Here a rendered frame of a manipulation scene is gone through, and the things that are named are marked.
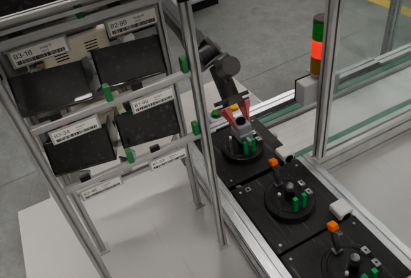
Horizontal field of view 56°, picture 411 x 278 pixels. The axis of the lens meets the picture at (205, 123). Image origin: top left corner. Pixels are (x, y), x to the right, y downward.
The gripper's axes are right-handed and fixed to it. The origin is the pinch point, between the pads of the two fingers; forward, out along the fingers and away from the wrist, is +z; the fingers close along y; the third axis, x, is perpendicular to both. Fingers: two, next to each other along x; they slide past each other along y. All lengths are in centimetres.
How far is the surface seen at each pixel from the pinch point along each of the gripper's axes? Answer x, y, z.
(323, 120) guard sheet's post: -15.0, 17.8, 7.4
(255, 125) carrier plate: 12.7, 9.2, 3.6
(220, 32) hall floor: 256, 112, -73
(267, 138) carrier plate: 6.9, 9.3, 8.4
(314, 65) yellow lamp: -22.9, 16.7, -8.2
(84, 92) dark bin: -39, -40, -20
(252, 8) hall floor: 278, 167, -90
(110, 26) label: -51, -33, -27
